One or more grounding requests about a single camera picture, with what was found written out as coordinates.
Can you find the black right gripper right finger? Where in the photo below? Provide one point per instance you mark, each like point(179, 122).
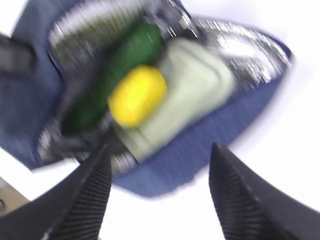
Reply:
point(250, 208)

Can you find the yellow lemon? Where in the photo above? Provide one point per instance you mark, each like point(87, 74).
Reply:
point(137, 96)

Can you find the glass container green lid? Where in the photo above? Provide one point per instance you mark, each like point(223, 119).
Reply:
point(198, 83)

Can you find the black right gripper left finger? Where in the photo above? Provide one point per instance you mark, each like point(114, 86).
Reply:
point(72, 210)

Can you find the dark blue lunch bag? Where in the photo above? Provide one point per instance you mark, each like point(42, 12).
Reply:
point(73, 40)

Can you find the green cucumber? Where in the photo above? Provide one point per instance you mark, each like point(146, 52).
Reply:
point(140, 46)

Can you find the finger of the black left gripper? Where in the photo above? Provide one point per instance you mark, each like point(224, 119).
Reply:
point(16, 57)

